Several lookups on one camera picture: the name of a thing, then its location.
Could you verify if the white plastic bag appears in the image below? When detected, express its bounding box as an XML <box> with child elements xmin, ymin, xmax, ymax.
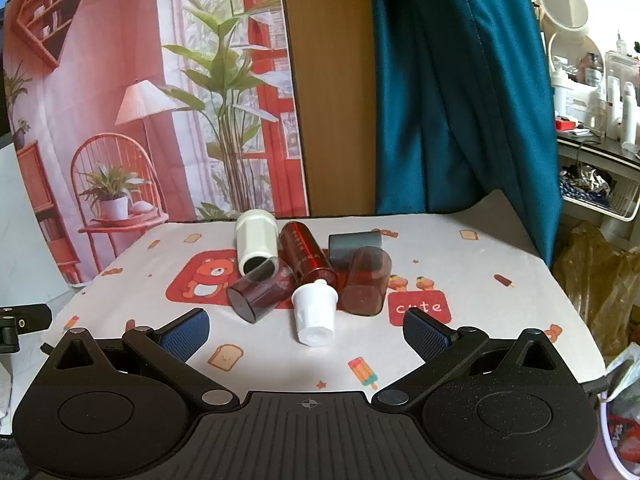
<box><xmin>604</xmin><ymin>342</ymin><xmax>640</xmax><ymax>403</ymax></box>

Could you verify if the small white bottle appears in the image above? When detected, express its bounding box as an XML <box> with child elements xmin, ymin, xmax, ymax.
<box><xmin>585</xmin><ymin>87</ymin><xmax>606</xmax><ymax>131</ymax></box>

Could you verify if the dark translucent cup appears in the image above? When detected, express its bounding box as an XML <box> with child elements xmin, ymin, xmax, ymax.
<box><xmin>226</xmin><ymin>256</ymin><xmax>296</xmax><ymax>323</ymax></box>

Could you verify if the tall white bottle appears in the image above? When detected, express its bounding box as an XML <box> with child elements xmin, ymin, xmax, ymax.
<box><xmin>620</xmin><ymin>82</ymin><xmax>639</xmax><ymax>144</ymax></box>

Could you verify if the white wire basket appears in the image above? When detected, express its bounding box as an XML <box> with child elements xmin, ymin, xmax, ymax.
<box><xmin>559</xmin><ymin>162</ymin><xmax>640</xmax><ymax>222</ymax></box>

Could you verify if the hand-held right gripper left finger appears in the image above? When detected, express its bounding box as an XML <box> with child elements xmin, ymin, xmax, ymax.
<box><xmin>51</xmin><ymin>308</ymin><xmax>241</xmax><ymax>408</ymax></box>

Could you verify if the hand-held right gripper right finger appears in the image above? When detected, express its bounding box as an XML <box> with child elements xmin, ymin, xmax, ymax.
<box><xmin>371</xmin><ymin>308</ymin><xmax>572</xmax><ymax>408</ymax></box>

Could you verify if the white arched mirror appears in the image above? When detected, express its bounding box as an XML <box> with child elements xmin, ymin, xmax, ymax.
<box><xmin>547</xmin><ymin>34</ymin><xmax>607</xmax><ymax>92</ymax></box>

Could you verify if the cream white cup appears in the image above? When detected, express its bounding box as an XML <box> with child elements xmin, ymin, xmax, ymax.
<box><xmin>235</xmin><ymin>209</ymin><xmax>280</xmax><ymax>277</ymax></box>

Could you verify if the brown plastic bag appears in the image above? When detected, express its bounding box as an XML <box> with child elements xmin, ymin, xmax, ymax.
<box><xmin>552</xmin><ymin>220</ymin><xmax>640</xmax><ymax>358</ymax></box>

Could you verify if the dark red bottle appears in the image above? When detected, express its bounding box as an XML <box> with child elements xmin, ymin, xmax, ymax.
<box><xmin>278</xmin><ymin>220</ymin><xmax>341</xmax><ymax>295</ymax></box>

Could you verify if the printed room wall cloth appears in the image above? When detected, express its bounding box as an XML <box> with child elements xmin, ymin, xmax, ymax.
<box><xmin>2</xmin><ymin>0</ymin><xmax>310</xmax><ymax>287</ymax></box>

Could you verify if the grey cup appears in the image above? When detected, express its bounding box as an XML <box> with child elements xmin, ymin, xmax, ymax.
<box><xmin>328</xmin><ymin>231</ymin><xmax>384</xmax><ymax>264</ymax></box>

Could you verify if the teal curtain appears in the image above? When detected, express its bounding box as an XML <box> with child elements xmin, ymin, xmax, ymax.
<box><xmin>366</xmin><ymin>0</ymin><xmax>561</xmax><ymax>270</ymax></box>

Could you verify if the white pump bottle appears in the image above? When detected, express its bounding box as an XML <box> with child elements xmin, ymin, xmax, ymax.
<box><xmin>550</xmin><ymin>56</ymin><xmax>576</xmax><ymax>122</ymax></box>

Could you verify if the small white ribbed cup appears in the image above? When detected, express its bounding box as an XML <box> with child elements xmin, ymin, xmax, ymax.
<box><xmin>291</xmin><ymin>281</ymin><xmax>337</xmax><ymax>346</ymax></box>

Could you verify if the slim white bottle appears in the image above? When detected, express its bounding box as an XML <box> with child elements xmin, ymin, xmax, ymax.
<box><xmin>605</xmin><ymin>76</ymin><xmax>621</xmax><ymax>139</ymax></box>

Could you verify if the wooden panel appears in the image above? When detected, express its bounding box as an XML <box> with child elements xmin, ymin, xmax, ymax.
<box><xmin>279</xmin><ymin>0</ymin><xmax>382</xmax><ymax>219</ymax></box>

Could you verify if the clear storage box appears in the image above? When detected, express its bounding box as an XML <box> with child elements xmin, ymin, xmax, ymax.
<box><xmin>604</xmin><ymin>50</ymin><xmax>640</xmax><ymax>88</ymax></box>

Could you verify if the red translucent cup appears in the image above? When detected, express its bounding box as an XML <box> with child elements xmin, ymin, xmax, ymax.
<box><xmin>341</xmin><ymin>246</ymin><xmax>393</xmax><ymax>317</ymax></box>

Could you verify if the printed cartoon tablecloth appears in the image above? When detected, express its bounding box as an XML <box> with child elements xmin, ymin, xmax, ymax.
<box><xmin>39</xmin><ymin>190</ymin><xmax>608</xmax><ymax>402</ymax></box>

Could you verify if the pink basin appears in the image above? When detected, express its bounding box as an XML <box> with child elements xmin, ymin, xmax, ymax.
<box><xmin>596</xmin><ymin>389</ymin><xmax>640</xmax><ymax>480</ymax></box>

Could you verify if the round white mirror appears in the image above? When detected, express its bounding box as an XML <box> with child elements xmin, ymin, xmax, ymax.
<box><xmin>536</xmin><ymin>0</ymin><xmax>592</xmax><ymax>39</ymax></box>

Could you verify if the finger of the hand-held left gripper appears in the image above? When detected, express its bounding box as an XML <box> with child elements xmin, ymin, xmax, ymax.
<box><xmin>0</xmin><ymin>304</ymin><xmax>53</xmax><ymax>352</ymax></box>

